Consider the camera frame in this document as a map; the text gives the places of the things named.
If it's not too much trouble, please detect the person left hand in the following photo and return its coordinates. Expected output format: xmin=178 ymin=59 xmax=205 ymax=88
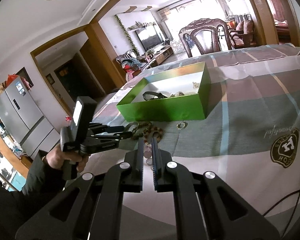
xmin=43 ymin=144 xmax=90 ymax=172

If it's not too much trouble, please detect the plaid tablecloth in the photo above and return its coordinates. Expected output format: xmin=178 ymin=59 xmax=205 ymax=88
xmin=94 ymin=44 xmax=300 ymax=239

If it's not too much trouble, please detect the flat screen television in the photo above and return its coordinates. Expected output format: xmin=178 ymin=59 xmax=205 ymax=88
xmin=135 ymin=25 xmax=164 ymax=51

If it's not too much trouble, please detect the white baby fence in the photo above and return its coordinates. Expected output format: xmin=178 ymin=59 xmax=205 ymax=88
xmin=170 ymin=40 xmax=185 ymax=54

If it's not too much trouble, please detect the gold brooch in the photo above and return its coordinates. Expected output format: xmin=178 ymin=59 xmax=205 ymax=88
xmin=193 ymin=82 xmax=200 ymax=89

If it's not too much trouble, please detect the person left forearm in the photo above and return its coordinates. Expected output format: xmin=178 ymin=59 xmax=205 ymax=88
xmin=0 ymin=151 xmax=66 ymax=239

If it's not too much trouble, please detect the wooden tv cabinet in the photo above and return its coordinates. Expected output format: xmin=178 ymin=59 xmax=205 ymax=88
xmin=149 ymin=46 xmax=174 ymax=68

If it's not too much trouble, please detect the silver refrigerator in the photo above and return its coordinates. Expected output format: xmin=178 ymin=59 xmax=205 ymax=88
xmin=0 ymin=77 xmax=59 ymax=159

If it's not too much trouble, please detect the white wrist watch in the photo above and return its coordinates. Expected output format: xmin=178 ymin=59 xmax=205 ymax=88
xmin=169 ymin=82 xmax=199 ymax=98

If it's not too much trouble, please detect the carved wooden chair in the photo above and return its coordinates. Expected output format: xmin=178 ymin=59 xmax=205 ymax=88
xmin=179 ymin=18 xmax=232 ymax=57

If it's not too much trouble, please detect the brown bead bracelet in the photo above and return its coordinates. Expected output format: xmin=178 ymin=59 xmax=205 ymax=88
xmin=142 ymin=126 xmax=164 ymax=145

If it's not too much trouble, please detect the black wrist watch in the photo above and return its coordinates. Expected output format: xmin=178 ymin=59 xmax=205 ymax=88
xmin=142 ymin=91 xmax=167 ymax=101

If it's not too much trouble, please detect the armchair with clothes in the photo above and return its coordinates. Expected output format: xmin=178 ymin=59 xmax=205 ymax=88
xmin=115 ymin=49 xmax=147 ymax=82

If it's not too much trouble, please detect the green ivy garland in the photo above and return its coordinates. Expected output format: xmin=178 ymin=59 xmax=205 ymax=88
xmin=114 ymin=14 xmax=140 ymax=56

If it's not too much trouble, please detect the wooden sofa with cushions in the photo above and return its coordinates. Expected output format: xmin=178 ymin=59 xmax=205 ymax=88
xmin=229 ymin=14 xmax=257 ymax=49

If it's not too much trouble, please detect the green cardboard box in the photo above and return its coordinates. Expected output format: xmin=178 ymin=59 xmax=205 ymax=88
xmin=117 ymin=62 xmax=211 ymax=122

